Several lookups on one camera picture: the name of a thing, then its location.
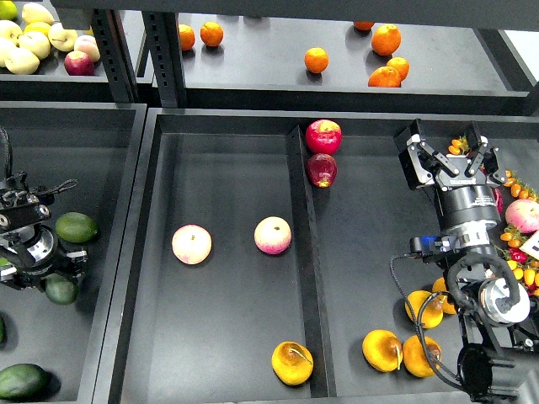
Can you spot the green avocado bottom left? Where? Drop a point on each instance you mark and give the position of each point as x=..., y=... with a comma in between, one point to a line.
x=23, y=381

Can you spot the bright red apple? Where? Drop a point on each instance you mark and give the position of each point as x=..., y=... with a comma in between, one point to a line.
x=323, y=136

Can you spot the pink apple left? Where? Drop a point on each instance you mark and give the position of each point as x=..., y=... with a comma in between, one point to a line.
x=191, y=244

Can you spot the yellow pear bottom right of group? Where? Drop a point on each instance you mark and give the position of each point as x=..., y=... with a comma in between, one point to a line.
x=414, y=358

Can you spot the yellow pear behind group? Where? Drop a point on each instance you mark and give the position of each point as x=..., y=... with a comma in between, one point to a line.
x=421, y=306

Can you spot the dark red apple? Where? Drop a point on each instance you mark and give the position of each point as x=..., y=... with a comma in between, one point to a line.
x=321, y=170

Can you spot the dark green avocado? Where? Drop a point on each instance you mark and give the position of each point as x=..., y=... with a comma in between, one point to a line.
x=60, y=290

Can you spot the lower cherry tomato bunch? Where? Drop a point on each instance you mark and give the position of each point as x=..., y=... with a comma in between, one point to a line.
x=523, y=266

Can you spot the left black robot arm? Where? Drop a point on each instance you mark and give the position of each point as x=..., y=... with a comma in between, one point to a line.
x=32, y=249

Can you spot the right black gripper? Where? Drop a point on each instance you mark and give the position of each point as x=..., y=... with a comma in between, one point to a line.
x=424, y=166

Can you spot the black shelf post left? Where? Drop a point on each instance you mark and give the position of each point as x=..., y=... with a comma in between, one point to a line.
x=115, y=57

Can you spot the light green avocado left edge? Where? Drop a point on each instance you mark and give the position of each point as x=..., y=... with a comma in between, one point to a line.
x=4, y=263

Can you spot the pale apple front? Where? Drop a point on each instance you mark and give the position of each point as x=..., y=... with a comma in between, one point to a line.
x=21, y=61

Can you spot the black shelf post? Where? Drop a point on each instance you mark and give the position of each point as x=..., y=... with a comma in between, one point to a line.
x=163, y=40
x=115, y=57

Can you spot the orange at shelf back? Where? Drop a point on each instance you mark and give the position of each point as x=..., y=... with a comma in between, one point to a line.
x=363, y=26

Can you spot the orange right on shelf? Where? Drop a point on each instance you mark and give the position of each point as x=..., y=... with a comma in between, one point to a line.
x=401, y=65

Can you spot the red apple on shelf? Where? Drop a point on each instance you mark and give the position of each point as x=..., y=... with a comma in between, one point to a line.
x=78, y=63

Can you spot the orange centre of shelf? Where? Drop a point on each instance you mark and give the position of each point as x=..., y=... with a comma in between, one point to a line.
x=316, y=60

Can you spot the green avocado upper left tray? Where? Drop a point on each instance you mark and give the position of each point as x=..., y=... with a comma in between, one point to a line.
x=76, y=227

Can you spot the pink apple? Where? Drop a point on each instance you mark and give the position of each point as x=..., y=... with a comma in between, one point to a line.
x=272, y=235
x=191, y=244

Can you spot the orange front on shelf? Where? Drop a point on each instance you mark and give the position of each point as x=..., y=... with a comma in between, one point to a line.
x=385, y=77

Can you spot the red chili pepper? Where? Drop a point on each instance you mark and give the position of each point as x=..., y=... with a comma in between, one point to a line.
x=498, y=198

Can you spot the cherry tomato bunch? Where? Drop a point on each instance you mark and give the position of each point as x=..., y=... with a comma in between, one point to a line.
x=523, y=266
x=458, y=146

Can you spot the yellow pear bottom left of group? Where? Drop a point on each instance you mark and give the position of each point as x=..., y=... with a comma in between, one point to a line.
x=382, y=350

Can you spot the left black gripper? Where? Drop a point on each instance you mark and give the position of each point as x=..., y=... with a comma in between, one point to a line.
x=72, y=263

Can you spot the yellow pear under gripper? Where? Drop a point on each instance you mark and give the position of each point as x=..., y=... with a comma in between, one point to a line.
x=447, y=307

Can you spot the orange cherry tomato sprig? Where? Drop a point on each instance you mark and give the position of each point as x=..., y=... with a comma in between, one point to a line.
x=518, y=188

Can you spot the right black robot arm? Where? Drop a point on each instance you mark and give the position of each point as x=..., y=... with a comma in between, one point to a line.
x=498, y=361

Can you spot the black shelf post right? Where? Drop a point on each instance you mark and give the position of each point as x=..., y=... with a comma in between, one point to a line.
x=163, y=40

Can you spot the upper cherry tomato bunch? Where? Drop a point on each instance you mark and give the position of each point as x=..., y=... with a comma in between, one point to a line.
x=458, y=146

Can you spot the pink peach right edge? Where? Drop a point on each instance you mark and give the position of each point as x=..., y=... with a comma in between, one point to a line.
x=523, y=215

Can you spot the black middle divided tray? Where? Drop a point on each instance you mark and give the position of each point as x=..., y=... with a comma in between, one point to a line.
x=205, y=333

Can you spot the large orange on shelf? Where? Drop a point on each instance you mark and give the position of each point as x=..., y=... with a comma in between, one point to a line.
x=386, y=39

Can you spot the pink apple centre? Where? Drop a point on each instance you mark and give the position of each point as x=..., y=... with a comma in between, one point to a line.
x=272, y=235

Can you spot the white label card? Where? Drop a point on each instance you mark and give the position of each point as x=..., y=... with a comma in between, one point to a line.
x=531, y=246

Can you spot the pink peach on shelf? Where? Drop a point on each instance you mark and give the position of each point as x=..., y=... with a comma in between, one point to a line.
x=88, y=45

